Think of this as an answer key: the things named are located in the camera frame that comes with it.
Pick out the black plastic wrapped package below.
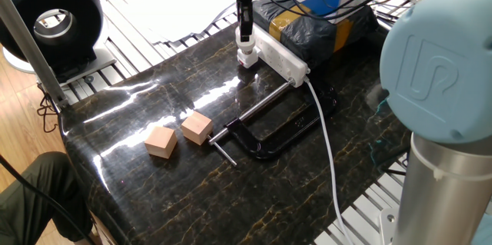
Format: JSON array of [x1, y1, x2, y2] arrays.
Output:
[[251, 0, 380, 69]]

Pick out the wooden cube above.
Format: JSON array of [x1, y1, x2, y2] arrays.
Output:
[[180, 111, 214, 146], [144, 125, 178, 160]]

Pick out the white power strip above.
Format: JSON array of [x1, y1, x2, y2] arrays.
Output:
[[253, 24, 311, 88]]

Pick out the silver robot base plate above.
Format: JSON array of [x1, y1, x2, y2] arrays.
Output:
[[378, 208, 399, 245]]

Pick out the white paper sheets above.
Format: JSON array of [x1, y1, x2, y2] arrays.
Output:
[[111, 0, 238, 45]]

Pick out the aluminium frame post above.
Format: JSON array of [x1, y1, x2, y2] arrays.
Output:
[[0, 0, 70, 110]]

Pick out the black C-clamp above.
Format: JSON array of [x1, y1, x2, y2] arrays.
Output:
[[208, 78, 339, 167]]

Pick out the thin black cable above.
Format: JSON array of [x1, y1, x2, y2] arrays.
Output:
[[0, 154, 97, 245]]

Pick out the white bulb holder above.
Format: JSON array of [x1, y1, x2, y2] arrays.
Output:
[[237, 47, 259, 69]]

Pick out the tangled dark cable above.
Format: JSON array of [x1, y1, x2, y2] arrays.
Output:
[[36, 83, 59, 134]]

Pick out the dark trousered person leg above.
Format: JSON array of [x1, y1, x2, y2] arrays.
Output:
[[0, 151, 93, 245]]

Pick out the white light bulb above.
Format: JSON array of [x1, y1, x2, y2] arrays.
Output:
[[234, 25, 257, 56]]

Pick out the white power strip cable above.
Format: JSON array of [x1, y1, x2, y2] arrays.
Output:
[[303, 78, 357, 245]]

